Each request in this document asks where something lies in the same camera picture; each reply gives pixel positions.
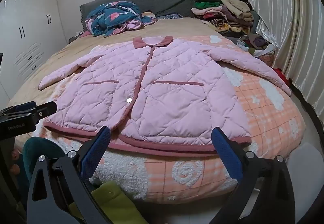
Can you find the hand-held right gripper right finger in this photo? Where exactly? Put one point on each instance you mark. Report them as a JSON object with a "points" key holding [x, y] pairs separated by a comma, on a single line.
{"points": [[227, 155]]}

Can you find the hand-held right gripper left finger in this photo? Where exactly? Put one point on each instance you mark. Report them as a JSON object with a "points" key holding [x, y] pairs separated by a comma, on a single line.
{"points": [[97, 148]]}

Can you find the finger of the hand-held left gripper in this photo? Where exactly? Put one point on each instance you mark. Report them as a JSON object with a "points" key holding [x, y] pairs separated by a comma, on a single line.
{"points": [[25, 107], [45, 109]]}

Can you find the pink quilted jacket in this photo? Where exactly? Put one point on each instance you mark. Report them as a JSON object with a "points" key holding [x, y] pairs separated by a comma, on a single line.
{"points": [[164, 87]]}

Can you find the floral basket of clothes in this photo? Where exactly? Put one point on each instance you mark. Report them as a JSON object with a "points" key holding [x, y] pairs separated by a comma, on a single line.
{"points": [[255, 44]]}

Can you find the pile of mixed clothes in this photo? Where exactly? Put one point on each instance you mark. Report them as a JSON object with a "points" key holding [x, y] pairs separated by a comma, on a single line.
{"points": [[227, 11]]}

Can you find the person's left hand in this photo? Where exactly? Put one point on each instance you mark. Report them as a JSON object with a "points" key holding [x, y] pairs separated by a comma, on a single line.
{"points": [[15, 156]]}

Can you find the person's dark teal clothing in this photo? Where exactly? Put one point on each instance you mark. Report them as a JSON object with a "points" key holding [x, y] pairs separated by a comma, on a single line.
{"points": [[38, 148]]}

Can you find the person's yellow-green clothing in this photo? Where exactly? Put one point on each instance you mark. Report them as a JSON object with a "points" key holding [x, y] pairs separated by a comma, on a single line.
{"points": [[111, 196]]}

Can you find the orange plaid fleece blanket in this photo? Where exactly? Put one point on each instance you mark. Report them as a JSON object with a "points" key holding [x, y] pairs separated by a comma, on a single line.
{"points": [[265, 117]]}

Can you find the dark bedside table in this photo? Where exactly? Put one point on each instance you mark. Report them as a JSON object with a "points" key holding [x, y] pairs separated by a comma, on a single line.
{"points": [[73, 39]]}

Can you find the white wardrobe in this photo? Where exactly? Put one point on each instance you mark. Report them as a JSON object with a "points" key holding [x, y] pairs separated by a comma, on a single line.
{"points": [[25, 23]]}

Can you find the red cloth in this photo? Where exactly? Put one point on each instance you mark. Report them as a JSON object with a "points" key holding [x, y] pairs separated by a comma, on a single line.
{"points": [[282, 75]]}

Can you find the blue floral duvet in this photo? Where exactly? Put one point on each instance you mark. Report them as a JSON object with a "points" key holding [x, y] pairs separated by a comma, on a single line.
{"points": [[114, 16]]}

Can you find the cream satin curtain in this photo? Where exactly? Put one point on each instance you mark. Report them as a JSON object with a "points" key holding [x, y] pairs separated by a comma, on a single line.
{"points": [[291, 23]]}

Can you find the dark patterned pillow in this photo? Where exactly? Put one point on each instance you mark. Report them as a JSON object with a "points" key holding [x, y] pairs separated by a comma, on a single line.
{"points": [[172, 16]]}

